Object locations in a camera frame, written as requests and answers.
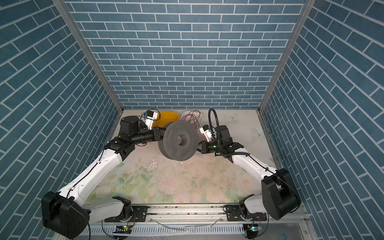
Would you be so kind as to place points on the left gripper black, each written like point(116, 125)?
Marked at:
point(155, 133)

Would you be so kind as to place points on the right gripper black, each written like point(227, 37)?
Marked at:
point(204, 147)

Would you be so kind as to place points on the grey perforated cable spool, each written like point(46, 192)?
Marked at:
point(180, 141)

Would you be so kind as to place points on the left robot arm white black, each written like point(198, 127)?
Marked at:
point(65, 211)

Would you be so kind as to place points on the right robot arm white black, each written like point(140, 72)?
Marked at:
point(279, 195)

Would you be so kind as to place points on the yellow plastic tub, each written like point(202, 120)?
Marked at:
point(166, 117)

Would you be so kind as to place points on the white plastic tub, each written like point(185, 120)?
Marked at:
point(194, 117)

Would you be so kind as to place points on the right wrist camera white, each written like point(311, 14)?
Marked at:
point(207, 132)

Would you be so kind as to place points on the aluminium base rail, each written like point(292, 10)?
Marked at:
point(153, 221)

